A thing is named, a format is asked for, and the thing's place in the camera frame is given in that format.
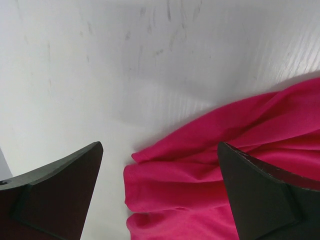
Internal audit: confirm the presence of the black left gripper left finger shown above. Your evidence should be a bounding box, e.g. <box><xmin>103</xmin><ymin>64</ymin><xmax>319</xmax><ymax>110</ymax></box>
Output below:
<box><xmin>0</xmin><ymin>141</ymin><xmax>104</xmax><ymax>240</ymax></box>

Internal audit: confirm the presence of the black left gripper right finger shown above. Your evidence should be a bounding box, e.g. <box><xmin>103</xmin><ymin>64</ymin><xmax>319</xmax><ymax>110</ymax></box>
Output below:
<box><xmin>217</xmin><ymin>142</ymin><xmax>320</xmax><ymax>240</ymax></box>

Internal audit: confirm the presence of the pink t shirt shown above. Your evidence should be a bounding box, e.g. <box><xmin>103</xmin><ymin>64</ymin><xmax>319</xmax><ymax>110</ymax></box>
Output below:
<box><xmin>123</xmin><ymin>78</ymin><xmax>320</xmax><ymax>240</ymax></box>

